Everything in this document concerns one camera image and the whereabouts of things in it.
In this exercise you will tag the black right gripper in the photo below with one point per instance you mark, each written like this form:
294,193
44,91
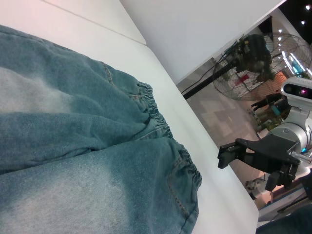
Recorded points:
270,151

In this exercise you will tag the blue denim shorts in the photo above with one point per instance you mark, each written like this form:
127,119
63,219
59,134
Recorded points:
73,122

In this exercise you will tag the dark blue fabric object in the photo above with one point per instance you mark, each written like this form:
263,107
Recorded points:
290,221

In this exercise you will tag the black partition base bar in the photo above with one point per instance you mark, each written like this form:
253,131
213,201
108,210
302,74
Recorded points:
195,91

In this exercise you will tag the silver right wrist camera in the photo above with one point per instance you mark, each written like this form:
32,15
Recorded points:
296,89

